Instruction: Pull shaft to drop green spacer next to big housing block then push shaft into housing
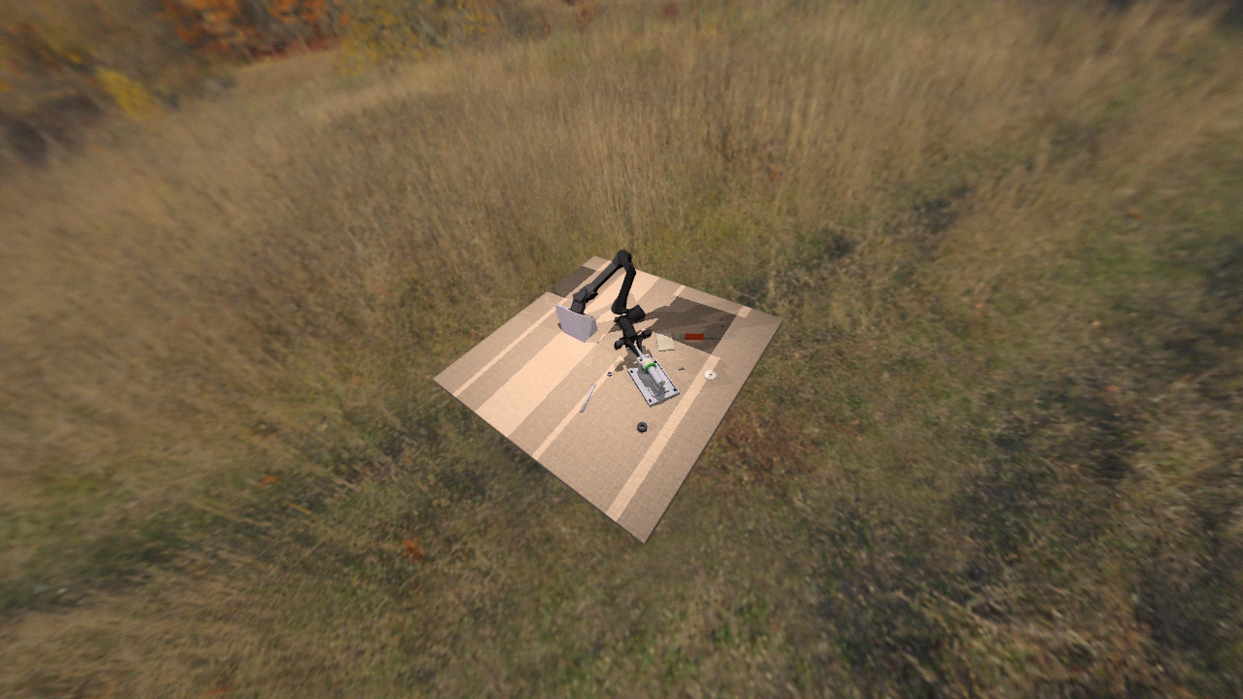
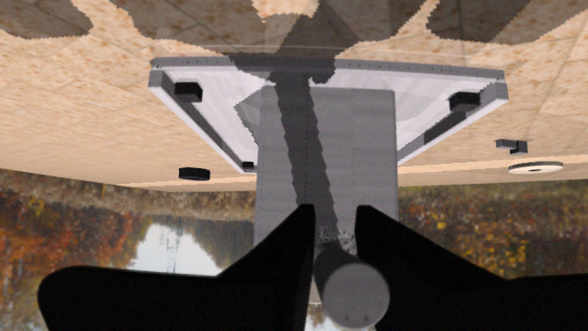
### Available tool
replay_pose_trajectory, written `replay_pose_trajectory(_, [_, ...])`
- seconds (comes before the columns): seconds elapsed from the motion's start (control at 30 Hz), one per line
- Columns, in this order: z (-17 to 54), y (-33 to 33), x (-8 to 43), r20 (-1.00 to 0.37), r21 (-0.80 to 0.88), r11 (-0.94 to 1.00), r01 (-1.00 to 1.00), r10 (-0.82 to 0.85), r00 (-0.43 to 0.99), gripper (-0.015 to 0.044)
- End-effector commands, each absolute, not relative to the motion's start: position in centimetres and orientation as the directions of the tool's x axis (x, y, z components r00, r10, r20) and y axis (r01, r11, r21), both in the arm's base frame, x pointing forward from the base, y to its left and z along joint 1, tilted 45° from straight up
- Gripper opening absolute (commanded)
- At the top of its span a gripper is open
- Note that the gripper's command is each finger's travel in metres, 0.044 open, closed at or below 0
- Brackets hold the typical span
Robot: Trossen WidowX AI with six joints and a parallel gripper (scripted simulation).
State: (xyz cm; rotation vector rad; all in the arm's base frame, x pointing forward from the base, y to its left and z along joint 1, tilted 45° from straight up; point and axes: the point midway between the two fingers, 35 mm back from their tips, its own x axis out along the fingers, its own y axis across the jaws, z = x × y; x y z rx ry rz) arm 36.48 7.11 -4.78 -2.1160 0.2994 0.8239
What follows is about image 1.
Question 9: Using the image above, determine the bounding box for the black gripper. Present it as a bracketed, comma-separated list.
[614, 323, 653, 356]

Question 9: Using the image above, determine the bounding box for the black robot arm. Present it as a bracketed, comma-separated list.
[568, 250, 646, 328]

